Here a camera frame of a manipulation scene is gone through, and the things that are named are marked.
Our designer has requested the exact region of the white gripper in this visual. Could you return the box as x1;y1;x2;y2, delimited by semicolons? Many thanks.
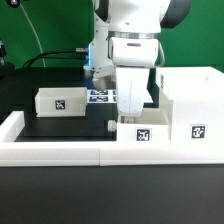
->
92;66;150;124

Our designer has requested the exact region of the white drawer tray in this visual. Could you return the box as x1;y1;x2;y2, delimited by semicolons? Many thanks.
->
108;108;170;142
35;87;87;117

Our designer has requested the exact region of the white drawer cabinet box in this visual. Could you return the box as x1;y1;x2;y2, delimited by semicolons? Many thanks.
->
156;67;224;141

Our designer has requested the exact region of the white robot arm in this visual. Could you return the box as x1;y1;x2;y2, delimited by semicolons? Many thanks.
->
84;0;191;123

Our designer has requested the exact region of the fiducial marker sheet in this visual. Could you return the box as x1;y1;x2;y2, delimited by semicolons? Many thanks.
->
87;89;117;104

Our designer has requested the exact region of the black stand at left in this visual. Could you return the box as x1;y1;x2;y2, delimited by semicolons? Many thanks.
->
0;41;15;78

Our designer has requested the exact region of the black cable bundle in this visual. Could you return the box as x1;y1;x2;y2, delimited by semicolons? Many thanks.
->
21;47;90;69

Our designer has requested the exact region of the white U-shaped frame fence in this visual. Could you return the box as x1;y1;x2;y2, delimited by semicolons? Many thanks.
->
0;111;224;167

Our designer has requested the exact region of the thin white cable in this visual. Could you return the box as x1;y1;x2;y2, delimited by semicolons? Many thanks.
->
18;2;46;68

